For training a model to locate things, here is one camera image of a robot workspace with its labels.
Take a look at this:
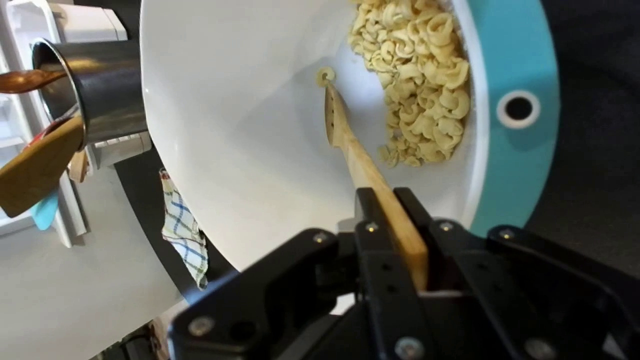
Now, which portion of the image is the checkered dish cloth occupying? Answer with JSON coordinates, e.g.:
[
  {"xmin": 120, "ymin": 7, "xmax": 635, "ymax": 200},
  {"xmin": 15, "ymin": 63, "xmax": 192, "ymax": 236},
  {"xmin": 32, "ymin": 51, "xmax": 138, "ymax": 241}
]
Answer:
[{"xmin": 155, "ymin": 167, "xmax": 211, "ymax": 290}]

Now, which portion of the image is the white plastic basket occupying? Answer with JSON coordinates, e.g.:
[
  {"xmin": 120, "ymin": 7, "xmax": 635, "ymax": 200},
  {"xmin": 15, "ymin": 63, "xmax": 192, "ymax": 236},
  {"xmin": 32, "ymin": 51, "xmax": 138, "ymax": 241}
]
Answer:
[{"xmin": 0, "ymin": 0, "xmax": 155, "ymax": 250}]

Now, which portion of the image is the white mixing bowl teal handle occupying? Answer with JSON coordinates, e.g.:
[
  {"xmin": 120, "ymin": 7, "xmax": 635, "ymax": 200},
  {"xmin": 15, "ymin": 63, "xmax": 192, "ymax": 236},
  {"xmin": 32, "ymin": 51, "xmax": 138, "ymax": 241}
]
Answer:
[{"xmin": 135, "ymin": 0, "xmax": 562, "ymax": 273}]

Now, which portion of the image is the light wooden spatula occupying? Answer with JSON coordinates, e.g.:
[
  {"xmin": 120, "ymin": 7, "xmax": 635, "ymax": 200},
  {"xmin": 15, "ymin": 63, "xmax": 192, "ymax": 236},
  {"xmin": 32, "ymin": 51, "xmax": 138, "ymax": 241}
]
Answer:
[{"xmin": 0, "ymin": 112, "xmax": 89, "ymax": 219}]

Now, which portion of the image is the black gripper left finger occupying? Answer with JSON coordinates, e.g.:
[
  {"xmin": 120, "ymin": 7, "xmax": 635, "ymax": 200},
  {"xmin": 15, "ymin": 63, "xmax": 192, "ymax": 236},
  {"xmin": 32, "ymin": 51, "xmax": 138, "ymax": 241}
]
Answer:
[{"xmin": 168, "ymin": 185, "xmax": 429, "ymax": 360}]

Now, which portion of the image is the dark brown wooden spoon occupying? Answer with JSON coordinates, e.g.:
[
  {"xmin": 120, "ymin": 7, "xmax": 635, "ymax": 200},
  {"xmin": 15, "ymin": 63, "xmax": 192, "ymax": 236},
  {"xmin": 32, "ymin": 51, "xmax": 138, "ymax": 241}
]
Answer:
[{"xmin": 0, "ymin": 63, "xmax": 69, "ymax": 96}]

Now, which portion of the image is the slotted wooden spoon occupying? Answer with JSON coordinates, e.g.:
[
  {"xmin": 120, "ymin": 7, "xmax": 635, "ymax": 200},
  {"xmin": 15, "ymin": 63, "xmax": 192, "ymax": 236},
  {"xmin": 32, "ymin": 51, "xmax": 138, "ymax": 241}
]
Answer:
[{"xmin": 322, "ymin": 81, "xmax": 429, "ymax": 292}]

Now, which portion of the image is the steel utensil holder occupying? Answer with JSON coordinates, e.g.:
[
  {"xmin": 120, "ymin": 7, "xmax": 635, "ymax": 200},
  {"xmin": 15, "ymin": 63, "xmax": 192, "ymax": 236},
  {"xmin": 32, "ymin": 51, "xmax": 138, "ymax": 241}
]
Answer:
[{"xmin": 30, "ymin": 35, "xmax": 150, "ymax": 146}]

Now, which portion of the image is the cooked macaroni pasta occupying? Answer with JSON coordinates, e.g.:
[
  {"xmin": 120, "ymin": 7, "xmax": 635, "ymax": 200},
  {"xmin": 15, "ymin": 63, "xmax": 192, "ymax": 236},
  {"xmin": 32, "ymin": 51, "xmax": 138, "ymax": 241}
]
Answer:
[{"xmin": 346, "ymin": 0, "xmax": 474, "ymax": 170}]

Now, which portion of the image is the teal spatula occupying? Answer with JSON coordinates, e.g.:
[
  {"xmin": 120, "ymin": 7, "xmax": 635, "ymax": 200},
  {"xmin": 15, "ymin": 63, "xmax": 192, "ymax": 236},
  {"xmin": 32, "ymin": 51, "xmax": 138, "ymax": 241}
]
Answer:
[{"xmin": 27, "ymin": 192, "xmax": 62, "ymax": 232}]

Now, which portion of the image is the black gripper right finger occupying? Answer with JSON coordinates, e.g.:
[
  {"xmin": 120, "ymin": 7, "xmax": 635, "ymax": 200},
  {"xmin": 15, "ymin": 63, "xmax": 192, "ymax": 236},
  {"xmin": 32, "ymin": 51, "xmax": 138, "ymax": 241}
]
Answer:
[{"xmin": 391, "ymin": 185, "xmax": 640, "ymax": 360}]

